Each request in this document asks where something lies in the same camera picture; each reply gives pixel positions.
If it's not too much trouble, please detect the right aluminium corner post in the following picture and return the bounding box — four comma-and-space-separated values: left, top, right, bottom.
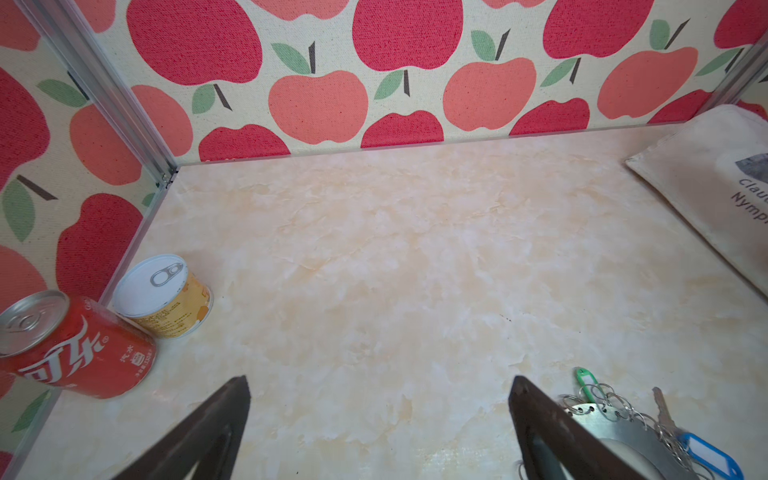
696, 32, 768, 115

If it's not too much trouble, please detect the red soda can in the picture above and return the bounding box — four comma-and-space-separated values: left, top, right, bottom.
1, 290, 157, 399

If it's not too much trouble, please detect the yellow can white lid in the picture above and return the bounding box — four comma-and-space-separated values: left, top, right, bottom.
112, 254, 213, 339

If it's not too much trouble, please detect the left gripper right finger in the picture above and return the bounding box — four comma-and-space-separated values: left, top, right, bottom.
508, 375, 647, 479

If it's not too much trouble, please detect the green tag on disc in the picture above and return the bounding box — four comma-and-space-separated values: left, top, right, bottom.
574, 367, 603, 403

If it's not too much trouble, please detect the key with blue tag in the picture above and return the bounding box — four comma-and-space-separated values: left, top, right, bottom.
652, 387, 745, 480

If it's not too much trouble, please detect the left aluminium corner post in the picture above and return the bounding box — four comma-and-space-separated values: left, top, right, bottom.
17, 0, 178, 188

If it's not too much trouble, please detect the aluminium corner post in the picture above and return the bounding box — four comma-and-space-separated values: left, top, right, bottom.
17, 0, 178, 188
696, 32, 768, 115

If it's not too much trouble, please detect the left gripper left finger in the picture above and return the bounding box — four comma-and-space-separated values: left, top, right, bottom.
116, 375, 251, 479

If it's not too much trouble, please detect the metal disc with key rings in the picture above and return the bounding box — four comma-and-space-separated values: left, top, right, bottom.
515, 381, 715, 480

